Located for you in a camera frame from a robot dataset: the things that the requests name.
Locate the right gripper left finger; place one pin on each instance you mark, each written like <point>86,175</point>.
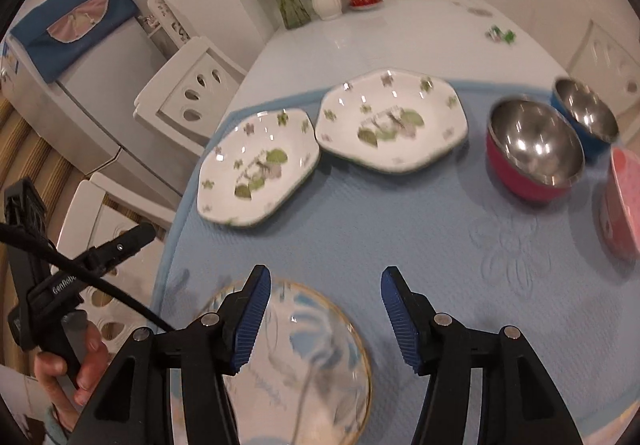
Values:
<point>131,404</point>

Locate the gold rimmed blue plate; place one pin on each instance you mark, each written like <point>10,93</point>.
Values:
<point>308,380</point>

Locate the pink cartoon bowl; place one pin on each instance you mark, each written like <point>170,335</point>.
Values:
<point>619,211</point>

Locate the red steel bowl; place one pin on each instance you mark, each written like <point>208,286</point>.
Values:
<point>533,150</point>

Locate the floral octagonal plate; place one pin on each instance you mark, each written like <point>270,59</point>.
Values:
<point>391,120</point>
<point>256,167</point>

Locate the blue steel bowl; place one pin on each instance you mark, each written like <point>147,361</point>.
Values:
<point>593,121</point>

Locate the white chair near left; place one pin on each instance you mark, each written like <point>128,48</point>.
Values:
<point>100,213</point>

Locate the white chair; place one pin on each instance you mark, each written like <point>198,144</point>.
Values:
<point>186,99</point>
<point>100,213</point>
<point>611,72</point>

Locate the light blue table mat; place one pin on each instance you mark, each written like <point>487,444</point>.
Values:
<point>460,238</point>

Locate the grey refrigerator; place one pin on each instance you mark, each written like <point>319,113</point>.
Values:
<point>87,114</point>

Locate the white chair far left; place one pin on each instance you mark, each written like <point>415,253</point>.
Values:
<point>186,99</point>

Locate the white chair far right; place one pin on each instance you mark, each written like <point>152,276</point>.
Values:
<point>611,72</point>

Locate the small green toy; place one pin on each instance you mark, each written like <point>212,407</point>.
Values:
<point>498,35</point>

